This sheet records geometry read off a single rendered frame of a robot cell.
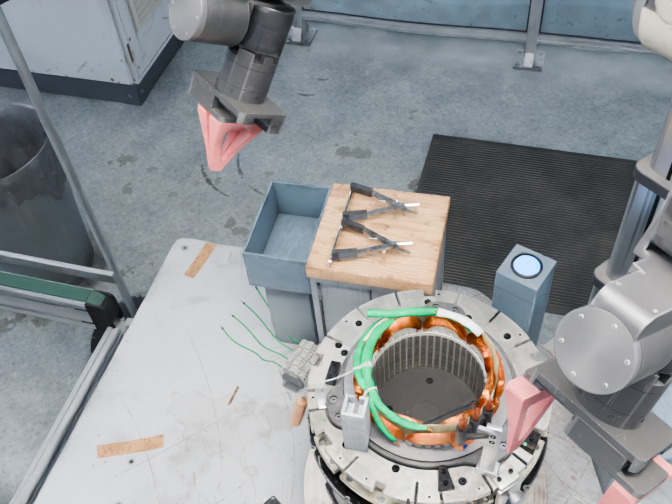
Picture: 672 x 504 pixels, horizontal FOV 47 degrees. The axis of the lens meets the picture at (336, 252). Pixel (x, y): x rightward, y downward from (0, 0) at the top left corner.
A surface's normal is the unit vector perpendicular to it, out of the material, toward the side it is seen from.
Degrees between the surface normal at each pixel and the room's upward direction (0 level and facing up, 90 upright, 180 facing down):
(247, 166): 0
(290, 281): 90
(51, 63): 90
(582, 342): 62
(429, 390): 0
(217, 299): 0
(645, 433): 29
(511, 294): 90
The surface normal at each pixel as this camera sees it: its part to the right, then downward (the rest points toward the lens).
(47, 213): 0.86, 0.39
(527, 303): -0.58, 0.64
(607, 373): -0.73, 0.13
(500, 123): -0.07, -0.65
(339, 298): -0.23, 0.75
